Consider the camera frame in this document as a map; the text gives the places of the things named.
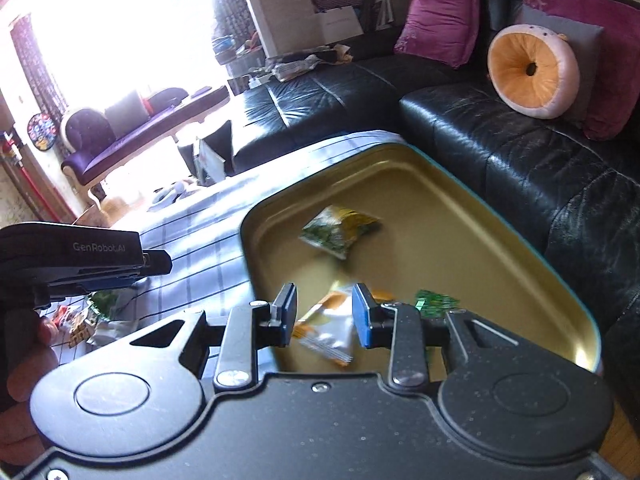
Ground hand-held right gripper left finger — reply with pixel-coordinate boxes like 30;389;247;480
129;282;299;390

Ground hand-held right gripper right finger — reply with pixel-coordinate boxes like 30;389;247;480
351;283;521;388

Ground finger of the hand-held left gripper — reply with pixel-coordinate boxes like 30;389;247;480
140;250;173;277

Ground orange and white snack packet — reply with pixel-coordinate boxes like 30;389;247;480
291;287;357;367

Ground silver snack packet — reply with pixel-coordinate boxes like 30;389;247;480
86;319;148;353

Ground green and yellow snack packet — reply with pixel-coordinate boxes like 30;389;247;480
299;205;382;261

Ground gold metal tin tray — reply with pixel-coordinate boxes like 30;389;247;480
239;142;602;373

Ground person's left hand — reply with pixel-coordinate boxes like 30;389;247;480
0;314;61;467

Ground blue checked tablecloth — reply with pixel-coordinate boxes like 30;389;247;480
47;129;401;361

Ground white slippers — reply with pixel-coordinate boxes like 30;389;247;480
150;180;201;206

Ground white box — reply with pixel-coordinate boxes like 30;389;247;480
192;135;228;186

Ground purple chaise longue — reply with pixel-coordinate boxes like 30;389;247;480
61;85;231;206

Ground round colourful dartboard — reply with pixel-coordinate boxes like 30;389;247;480
27;112;60;152

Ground grey cushion on chaise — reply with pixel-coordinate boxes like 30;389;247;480
104;91;146;138

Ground dark patterned curtain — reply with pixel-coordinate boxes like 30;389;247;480
10;15;68;126
210;0;263;61

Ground black leather corner sofa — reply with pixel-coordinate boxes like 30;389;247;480
230;0;640;376

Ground folded plaid cloth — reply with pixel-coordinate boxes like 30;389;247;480
272;57;321;83

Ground crumpled tan paper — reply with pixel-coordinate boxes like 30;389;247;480
310;44;353;66

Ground white paper bag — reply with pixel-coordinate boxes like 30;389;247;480
316;6;363;46

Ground round orange donut cushion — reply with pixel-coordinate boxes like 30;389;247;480
487;23;581;120

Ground plain magenta cushion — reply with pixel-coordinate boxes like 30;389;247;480
393;0;485;70

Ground magenta cushion with embroidery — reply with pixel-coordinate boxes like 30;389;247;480
521;0;640;142

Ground grey square cushion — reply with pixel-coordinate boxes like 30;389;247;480
520;5;606;123

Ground white picture frame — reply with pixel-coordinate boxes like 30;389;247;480
372;0;396;31

